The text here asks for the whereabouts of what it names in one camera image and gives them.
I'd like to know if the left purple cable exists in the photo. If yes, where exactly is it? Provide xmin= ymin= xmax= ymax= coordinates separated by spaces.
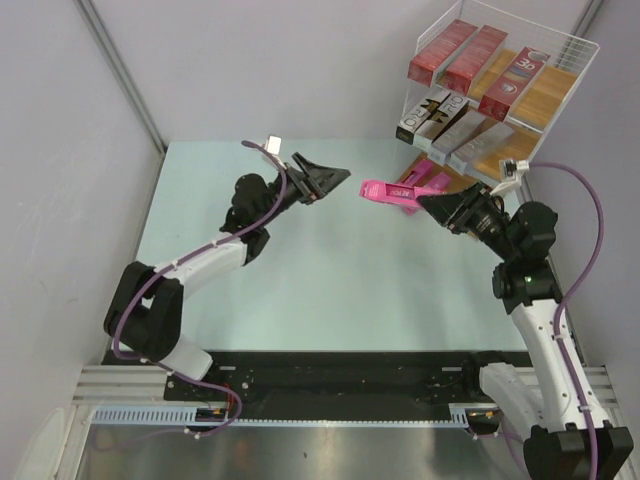
xmin=112 ymin=139 xmax=289 ymax=441

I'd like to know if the purple cable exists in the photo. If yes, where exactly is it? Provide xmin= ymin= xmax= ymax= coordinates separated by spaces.
xmin=499 ymin=162 xmax=606 ymax=480
xmin=112 ymin=139 xmax=289 ymax=441

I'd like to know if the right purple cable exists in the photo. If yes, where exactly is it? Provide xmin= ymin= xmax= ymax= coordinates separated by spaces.
xmin=499 ymin=162 xmax=606 ymax=480

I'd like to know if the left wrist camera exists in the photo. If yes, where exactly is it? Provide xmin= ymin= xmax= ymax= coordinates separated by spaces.
xmin=264 ymin=135 xmax=282 ymax=156

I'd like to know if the silver WR toothpaste box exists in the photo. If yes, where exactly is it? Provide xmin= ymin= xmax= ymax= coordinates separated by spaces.
xmin=395 ymin=85 xmax=450 ymax=145

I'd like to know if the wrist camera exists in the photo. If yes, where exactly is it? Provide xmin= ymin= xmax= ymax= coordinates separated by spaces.
xmin=490 ymin=159 xmax=530 ymax=198
xmin=264 ymin=135 xmax=282 ymax=156

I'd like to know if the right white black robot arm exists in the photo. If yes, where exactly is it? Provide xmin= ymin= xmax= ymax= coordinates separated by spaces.
xmin=416 ymin=183 xmax=634 ymax=479

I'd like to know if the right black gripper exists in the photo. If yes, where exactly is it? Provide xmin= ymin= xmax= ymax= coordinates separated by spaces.
xmin=416 ymin=180 xmax=518 ymax=261

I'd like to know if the white wire wooden shelf rack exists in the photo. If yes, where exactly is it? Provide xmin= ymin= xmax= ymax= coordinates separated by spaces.
xmin=395 ymin=1 xmax=599 ymax=193

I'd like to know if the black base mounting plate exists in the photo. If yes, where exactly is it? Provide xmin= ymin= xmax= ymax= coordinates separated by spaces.
xmin=102 ymin=350 xmax=536 ymax=421

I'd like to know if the aluminium rail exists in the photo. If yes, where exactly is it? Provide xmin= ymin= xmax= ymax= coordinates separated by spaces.
xmin=72 ymin=364 xmax=171 ymax=405

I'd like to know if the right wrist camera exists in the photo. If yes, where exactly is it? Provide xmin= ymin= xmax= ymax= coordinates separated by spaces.
xmin=490 ymin=159 xmax=530 ymax=198

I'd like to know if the silver O toothpaste box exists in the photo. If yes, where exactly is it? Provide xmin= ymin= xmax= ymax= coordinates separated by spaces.
xmin=413 ymin=93 xmax=469 ymax=151

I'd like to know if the plain silver toothpaste box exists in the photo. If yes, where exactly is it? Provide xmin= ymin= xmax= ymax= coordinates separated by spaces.
xmin=427 ymin=110 xmax=486 ymax=165

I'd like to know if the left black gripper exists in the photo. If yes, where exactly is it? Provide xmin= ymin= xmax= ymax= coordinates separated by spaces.
xmin=256 ymin=154 xmax=349 ymax=228

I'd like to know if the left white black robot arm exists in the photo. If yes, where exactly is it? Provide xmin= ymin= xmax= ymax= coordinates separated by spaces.
xmin=104 ymin=152 xmax=351 ymax=400

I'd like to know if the pink toothpaste box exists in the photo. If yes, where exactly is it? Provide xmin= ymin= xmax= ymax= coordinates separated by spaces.
xmin=401 ymin=172 xmax=452 ymax=215
xmin=398 ymin=158 xmax=434 ymax=186
xmin=359 ymin=178 xmax=436 ymax=209

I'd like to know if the slotted cable duct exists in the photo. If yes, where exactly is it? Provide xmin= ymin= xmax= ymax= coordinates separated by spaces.
xmin=91 ymin=404 xmax=236 ymax=426

